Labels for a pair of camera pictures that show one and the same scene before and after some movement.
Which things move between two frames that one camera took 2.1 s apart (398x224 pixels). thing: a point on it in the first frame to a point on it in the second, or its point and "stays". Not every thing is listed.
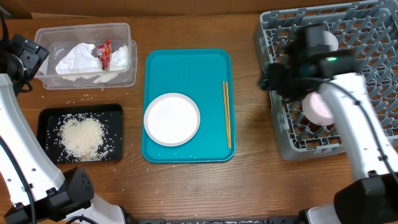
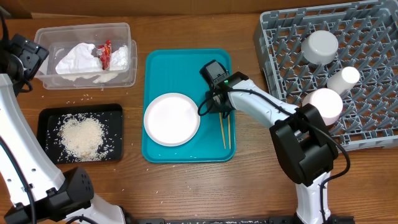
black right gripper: [271, 81] to [211, 108]
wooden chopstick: [228, 114] stays
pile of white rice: [83, 138] stays
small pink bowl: [316, 110] stays
